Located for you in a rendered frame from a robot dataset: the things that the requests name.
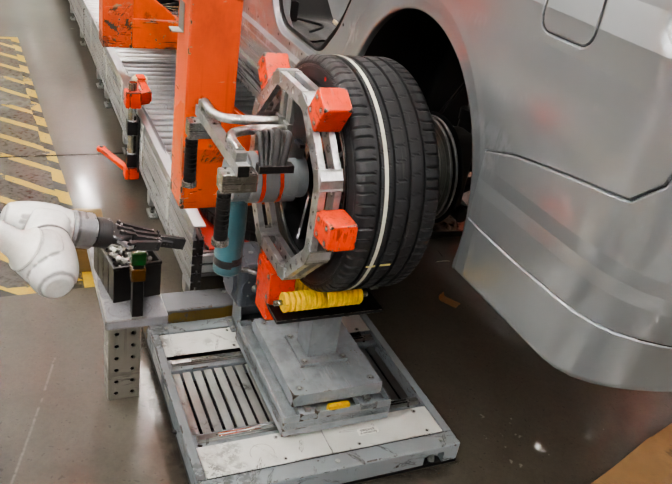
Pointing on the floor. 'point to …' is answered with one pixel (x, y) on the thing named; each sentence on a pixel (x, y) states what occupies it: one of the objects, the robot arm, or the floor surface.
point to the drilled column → (122, 362)
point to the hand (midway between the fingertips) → (171, 241)
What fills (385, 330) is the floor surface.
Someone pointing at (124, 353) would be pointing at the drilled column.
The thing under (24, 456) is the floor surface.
